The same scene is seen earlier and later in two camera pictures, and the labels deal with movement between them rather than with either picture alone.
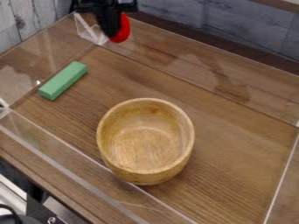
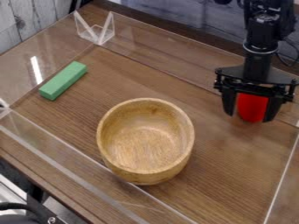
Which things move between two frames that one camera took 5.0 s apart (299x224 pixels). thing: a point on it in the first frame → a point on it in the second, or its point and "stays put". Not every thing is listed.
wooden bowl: [145, 136] stays put
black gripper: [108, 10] → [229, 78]
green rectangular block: [62, 80] stays put
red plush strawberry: [125, 30] → [252, 107]
